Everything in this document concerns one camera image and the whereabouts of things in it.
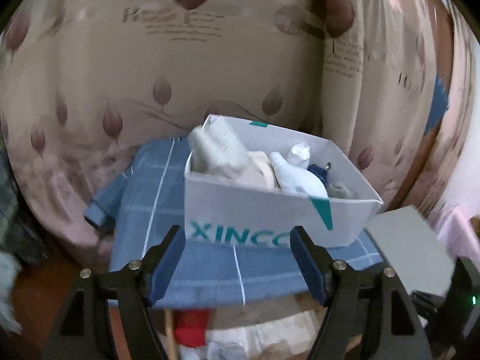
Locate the navy patterned underwear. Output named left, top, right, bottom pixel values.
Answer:
left=307, top=163, right=331, bottom=187

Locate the leaf print curtain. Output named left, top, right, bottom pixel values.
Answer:
left=0, top=0, right=469, bottom=233

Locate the blue checked cloth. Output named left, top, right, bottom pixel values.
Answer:
left=84, top=137, right=383, bottom=308

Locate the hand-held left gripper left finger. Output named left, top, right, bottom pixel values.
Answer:
left=41, top=225, right=186, bottom=360

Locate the grey plaid cloth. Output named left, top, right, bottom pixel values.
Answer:
left=0, top=150, right=42, bottom=259

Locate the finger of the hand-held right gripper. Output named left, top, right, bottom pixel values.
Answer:
left=410, top=290, right=449, bottom=318

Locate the pink cloth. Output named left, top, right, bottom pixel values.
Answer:
left=437, top=206, right=480, bottom=259

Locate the light blue underwear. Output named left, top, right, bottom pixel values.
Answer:
left=210, top=341, right=248, bottom=360

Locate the white shoe box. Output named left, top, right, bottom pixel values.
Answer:
left=184, top=114, right=384, bottom=248

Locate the wooden headboard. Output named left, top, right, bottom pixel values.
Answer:
left=420, top=4, right=475, bottom=203

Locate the grey underwear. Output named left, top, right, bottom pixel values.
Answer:
left=326, top=182, right=359, bottom=199

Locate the pale grey block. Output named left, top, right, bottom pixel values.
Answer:
left=365, top=205, right=456, bottom=297

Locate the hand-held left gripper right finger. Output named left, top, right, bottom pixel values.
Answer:
left=290, top=226, right=432, bottom=360

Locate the red underwear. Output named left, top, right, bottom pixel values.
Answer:
left=174, top=309, right=211, bottom=347

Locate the beige underwear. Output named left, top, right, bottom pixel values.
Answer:
left=208, top=152, right=282, bottom=193

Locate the white sock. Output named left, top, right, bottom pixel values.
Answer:
left=269, top=142, right=330, bottom=199

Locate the white plastic bag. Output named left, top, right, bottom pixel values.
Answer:
left=0, top=251, right=23, bottom=334

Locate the white ribbed underwear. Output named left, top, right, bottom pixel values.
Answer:
left=187, top=118, right=249, bottom=170

